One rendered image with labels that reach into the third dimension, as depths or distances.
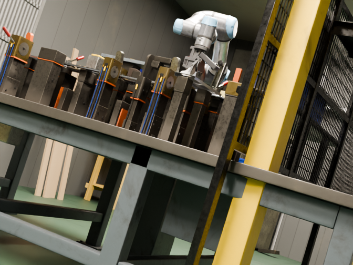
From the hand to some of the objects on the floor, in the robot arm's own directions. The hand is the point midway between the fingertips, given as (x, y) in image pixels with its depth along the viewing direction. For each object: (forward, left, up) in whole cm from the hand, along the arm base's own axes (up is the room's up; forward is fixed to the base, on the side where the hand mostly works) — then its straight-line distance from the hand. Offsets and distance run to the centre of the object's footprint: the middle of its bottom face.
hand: (192, 88), depth 278 cm
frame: (-20, -30, -102) cm, 108 cm away
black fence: (-26, +60, -102) cm, 121 cm away
